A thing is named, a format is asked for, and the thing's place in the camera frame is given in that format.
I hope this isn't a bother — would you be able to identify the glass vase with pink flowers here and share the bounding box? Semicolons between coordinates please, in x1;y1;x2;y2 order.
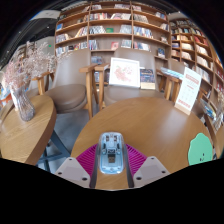
1;41;73;123

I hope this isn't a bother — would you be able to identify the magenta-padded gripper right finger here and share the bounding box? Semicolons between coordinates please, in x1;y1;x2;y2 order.
124;143;171;189

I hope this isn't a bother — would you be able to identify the dark book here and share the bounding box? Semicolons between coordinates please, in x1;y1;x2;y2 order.
139;68;157;91

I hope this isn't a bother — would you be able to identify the white sign on wooden base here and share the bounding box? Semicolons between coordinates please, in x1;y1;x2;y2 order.
174;66;203;116

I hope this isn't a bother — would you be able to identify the stack of books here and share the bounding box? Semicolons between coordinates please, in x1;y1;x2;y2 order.
199;98;218;121

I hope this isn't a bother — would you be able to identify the light blue book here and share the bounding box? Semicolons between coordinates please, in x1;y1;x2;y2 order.
159;67;185;80

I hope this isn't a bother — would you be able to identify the white framed picture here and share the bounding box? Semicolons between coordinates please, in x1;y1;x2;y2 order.
108;57;141;89

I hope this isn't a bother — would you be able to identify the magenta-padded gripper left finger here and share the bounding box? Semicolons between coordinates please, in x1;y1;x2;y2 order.
54;143;100;190

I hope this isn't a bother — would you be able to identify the transparent computer mouse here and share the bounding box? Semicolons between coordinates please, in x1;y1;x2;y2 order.
96;131;127;175

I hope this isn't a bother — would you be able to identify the wide wooden bookshelf unit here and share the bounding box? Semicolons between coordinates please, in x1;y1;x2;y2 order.
54;2;170;68

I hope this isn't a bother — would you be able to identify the green wavy-edged mouse pad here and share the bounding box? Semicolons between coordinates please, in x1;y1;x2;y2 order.
187;132;214;167

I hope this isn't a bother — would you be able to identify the white ceiling panel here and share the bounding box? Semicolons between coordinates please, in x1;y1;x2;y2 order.
31;9;61;21

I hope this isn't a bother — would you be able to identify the round wooden side table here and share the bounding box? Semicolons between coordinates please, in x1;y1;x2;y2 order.
203;113;224;159
0;94;73;167

